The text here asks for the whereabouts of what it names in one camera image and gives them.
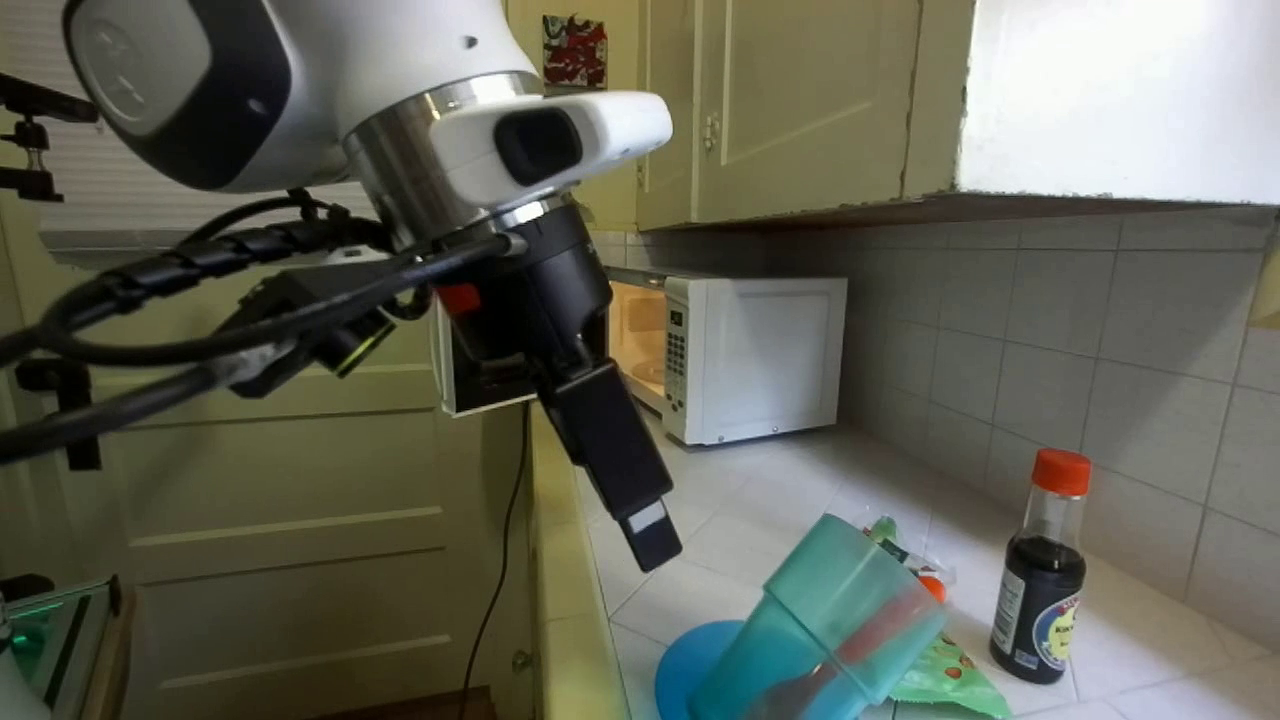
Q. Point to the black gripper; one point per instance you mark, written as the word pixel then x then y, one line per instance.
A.
pixel 545 307

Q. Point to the blue plastic bowl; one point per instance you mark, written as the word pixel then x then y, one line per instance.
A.
pixel 685 673

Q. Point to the teal translucent plastic cup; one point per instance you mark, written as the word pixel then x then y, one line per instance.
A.
pixel 825 626

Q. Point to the black glass microwave door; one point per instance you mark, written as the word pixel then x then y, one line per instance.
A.
pixel 482 402

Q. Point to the white microwave oven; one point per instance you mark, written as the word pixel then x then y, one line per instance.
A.
pixel 763 353

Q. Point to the clear plastic snack wrapper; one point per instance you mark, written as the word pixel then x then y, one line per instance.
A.
pixel 906 548

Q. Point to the brown wooden spoon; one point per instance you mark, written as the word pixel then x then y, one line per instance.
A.
pixel 864 643

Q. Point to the green snack bag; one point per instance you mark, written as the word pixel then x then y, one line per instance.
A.
pixel 961 682

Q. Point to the soy sauce bottle red cap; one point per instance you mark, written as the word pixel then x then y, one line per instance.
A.
pixel 1042 601

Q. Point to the green lit box device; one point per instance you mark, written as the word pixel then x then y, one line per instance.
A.
pixel 55 645

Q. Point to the bright window pane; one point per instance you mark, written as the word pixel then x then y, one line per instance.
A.
pixel 1124 93

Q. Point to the pale green wall cabinet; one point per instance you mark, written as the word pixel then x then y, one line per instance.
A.
pixel 803 104

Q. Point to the red wall picture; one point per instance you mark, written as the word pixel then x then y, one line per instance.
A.
pixel 580 59

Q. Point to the black camera clamp mount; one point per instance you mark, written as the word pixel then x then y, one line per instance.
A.
pixel 28 144

